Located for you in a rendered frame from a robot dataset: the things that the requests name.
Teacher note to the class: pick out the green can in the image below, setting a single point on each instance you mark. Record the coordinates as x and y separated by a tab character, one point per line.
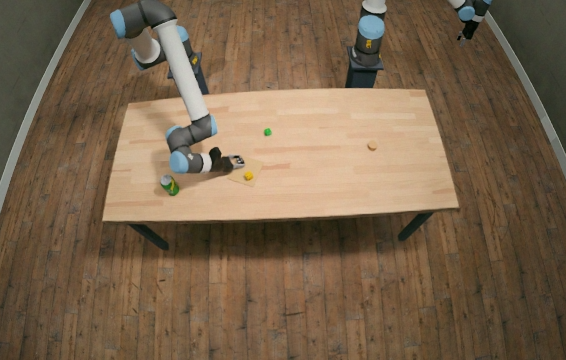
169	187

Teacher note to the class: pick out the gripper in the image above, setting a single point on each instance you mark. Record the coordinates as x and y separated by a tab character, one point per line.
470	30
221	164

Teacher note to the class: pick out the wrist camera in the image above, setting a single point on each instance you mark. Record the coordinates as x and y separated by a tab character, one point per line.
215	152

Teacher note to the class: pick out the tan round disc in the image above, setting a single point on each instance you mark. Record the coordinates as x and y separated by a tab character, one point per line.
372	145

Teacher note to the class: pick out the tan mat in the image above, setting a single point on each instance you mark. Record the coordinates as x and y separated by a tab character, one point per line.
255	170

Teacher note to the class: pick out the green die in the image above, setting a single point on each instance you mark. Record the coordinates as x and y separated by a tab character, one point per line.
267	132

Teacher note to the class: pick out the wooden table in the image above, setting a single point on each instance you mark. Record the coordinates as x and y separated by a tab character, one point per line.
313	190

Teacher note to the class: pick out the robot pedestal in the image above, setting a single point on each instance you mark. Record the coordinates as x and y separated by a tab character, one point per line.
360	77
200	75

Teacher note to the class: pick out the yellow die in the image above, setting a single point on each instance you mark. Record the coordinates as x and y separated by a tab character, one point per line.
248	176

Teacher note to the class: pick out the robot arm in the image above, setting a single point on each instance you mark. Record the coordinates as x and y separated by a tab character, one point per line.
183	70
368	47

